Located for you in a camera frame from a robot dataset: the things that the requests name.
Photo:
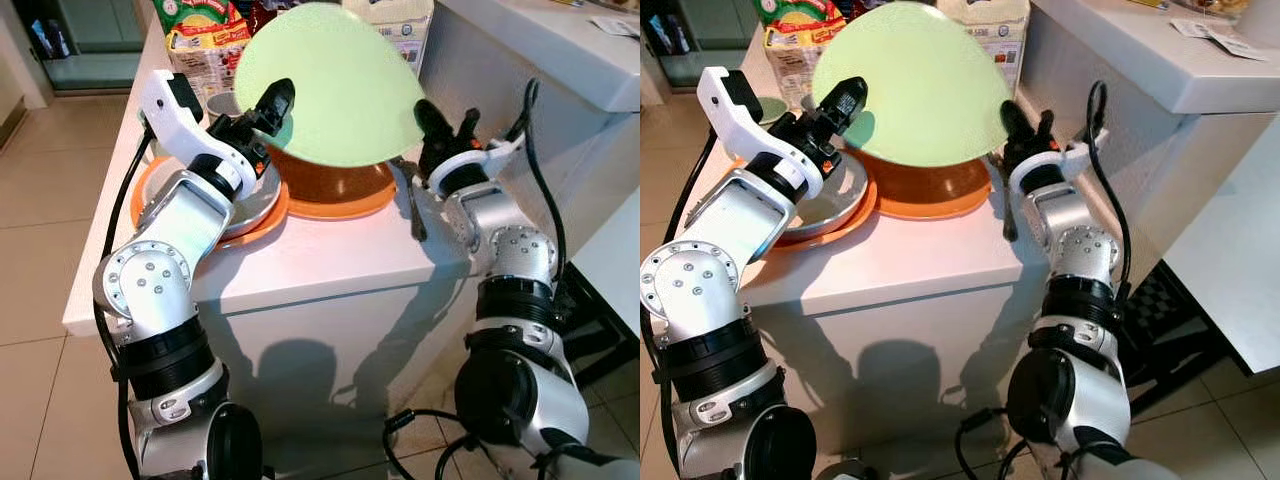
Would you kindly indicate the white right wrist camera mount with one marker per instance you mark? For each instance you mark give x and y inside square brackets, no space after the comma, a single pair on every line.
[1060,160]
[478,160]

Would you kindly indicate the dark blue packet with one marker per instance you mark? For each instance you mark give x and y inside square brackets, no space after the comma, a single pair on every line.
[662,35]
[45,40]

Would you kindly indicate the grey white counter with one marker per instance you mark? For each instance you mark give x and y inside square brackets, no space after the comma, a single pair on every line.
[1170,150]
[590,150]

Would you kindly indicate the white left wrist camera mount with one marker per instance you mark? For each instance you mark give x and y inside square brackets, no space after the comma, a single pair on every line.
[185,135]
[745,130]

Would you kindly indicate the white printed carton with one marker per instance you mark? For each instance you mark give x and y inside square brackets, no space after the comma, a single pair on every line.
[1005,35]
[410,30]

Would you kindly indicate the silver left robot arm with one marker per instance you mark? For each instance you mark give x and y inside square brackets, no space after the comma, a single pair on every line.
[695,285]
[150,290]

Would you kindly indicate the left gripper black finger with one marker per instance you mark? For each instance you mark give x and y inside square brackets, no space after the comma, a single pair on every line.
[276,108]
[843,105]

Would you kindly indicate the green plate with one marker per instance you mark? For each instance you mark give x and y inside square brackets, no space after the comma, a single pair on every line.
[345,90]
[930,90]

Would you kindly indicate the white kitchen island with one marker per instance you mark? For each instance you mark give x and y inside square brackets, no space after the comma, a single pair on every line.
[330,330]
[900,320]

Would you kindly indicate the colourful food package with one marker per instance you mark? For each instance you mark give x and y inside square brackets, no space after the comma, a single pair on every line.
[795,50]
[205,45]

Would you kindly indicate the orange plate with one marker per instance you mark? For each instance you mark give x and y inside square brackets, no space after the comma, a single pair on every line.
[340,208]
[930,208]

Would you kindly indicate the white paper tag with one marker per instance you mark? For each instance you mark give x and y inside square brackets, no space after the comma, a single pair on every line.
[1215,35]
[612,27]

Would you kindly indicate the black checkered floor mat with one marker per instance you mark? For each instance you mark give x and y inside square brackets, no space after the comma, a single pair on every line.
[1170,320]

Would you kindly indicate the dark red package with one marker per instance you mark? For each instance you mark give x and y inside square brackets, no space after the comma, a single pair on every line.
[265,10]
[845,8]

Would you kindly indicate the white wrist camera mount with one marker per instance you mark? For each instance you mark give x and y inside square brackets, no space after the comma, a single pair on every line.
[1060,160]
[185,135]
[745,130]
[478,160]

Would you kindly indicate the white table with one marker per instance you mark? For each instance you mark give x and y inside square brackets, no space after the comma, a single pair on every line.
[615,260]
[1235,260]

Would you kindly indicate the grey green cabinet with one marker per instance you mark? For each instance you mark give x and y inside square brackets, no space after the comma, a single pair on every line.
[715,35]
[100,40]

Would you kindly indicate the dark metal utensil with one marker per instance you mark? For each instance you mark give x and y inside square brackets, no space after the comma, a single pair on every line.
[411,205]
[1005,205]

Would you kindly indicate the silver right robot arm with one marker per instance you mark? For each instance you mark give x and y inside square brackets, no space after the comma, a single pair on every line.
[515,250]
[1085,250]

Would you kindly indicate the grey bowl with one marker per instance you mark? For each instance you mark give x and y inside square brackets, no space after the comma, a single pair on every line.
[258,200]
[845,195]

